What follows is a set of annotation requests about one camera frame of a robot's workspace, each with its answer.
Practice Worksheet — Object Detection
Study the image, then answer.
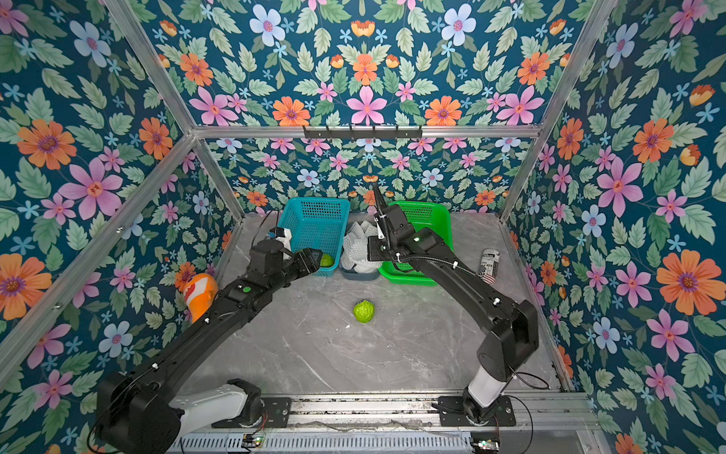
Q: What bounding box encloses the striped drink can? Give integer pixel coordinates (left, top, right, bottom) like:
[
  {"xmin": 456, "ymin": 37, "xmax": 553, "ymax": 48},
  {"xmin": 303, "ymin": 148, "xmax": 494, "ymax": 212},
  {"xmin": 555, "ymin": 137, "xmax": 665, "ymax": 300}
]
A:
[{"xmin": 478, "ymin": 248, "xmax": 500, "ymax": 285}]

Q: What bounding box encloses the green custard apple at edge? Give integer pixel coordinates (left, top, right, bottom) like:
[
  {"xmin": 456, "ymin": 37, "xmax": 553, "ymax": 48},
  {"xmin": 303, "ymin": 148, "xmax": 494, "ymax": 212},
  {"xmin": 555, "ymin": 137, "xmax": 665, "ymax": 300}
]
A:
[{"xmin": 321, "ymin": 253, "xmax": 336, "ymax": 269}]

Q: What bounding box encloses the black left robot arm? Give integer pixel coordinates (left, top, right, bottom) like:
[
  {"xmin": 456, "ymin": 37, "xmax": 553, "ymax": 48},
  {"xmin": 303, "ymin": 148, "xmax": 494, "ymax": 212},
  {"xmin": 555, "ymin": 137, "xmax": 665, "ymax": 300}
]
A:
[{"xmin": 89, "ymin": 239, "xmax": 323, "ymax": 453}]

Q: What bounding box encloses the bright green plastic basket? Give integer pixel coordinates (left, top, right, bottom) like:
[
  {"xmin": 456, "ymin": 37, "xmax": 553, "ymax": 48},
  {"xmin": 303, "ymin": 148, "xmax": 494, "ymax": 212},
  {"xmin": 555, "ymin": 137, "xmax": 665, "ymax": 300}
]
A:
[{"xmin": 379, "ymin": 202, "xmax": 453, "ymax": 287}]

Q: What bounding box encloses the black hook rail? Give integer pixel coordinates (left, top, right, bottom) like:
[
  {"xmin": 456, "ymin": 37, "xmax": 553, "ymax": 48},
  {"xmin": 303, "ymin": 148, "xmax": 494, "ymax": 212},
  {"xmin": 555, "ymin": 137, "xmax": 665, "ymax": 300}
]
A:
[{"xmin": 302, "ymin": 126, "xmax": 424, "ymax": 140}]

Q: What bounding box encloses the teal plastic basket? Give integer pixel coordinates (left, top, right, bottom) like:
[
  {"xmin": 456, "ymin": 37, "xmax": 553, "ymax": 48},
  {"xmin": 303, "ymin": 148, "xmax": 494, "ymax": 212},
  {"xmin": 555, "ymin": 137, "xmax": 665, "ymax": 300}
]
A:
[{"xmin": 279, "ymin": 197, "xmax": 351, "ymax": 277}]

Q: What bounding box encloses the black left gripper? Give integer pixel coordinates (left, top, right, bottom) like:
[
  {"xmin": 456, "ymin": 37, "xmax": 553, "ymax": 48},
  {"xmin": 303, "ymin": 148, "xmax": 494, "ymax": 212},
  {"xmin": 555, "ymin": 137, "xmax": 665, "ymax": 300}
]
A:
[{"xmin": 265, "ymin": 248, "xmax": 324, "ymax": 295}]

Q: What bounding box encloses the orange clownfish toy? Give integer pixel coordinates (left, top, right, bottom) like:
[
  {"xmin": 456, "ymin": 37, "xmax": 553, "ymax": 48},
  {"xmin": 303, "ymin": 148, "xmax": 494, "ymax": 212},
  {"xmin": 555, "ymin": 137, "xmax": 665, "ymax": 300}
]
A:
[{"xmin": 183, "ymin": 274, "xmax": 219, "ymax": 323}]

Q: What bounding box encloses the grey bin of nets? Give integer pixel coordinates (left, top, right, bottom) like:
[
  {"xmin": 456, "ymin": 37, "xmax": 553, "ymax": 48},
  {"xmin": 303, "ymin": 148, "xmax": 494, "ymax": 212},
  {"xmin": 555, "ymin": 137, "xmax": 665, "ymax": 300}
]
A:
[{"xmin": 340, "ymin": 268, "xmax": 380, "ymax": 282}]

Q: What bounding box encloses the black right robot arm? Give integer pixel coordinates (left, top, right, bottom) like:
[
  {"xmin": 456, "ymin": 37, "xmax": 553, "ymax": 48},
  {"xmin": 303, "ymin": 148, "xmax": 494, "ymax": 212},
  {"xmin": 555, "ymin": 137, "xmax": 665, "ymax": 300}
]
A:
[{"xmin": 368, "ymin": 183, "xmax": 540, "ymax": 425}]

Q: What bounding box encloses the pile of white foam nets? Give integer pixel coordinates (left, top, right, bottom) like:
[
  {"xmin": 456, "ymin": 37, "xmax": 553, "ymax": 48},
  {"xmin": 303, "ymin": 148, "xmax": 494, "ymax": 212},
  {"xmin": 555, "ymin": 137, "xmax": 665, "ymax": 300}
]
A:
[{"xmin": 340, "ymin": 221, "xmax": 382, "ymax": 274}]

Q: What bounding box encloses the green custard apple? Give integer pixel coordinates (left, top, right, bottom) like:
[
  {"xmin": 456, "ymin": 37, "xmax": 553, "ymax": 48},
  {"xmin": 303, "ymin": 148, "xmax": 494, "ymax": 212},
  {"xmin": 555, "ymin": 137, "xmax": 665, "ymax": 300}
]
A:
[
  {"xmin": 353, "ymin": 300, "xmax": 375, "ymax": 323},
  {"xmin": 321, "ymin": 253, "xmax": 336, "ymax": 269}
]

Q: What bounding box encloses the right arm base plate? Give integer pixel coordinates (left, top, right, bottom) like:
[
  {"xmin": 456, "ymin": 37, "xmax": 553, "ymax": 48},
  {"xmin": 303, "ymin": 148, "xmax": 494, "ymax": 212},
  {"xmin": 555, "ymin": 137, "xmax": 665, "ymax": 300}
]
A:
[{"xmin": 431, "ymin": 393, "xmax": 516, "ymax": 428}]

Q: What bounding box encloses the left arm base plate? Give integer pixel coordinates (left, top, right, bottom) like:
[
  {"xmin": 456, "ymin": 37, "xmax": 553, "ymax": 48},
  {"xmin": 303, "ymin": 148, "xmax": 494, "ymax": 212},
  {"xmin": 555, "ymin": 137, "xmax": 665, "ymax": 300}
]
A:
[{"xmin": 212, "ymin": 396, "xmax": 292, "ymax": 429}]

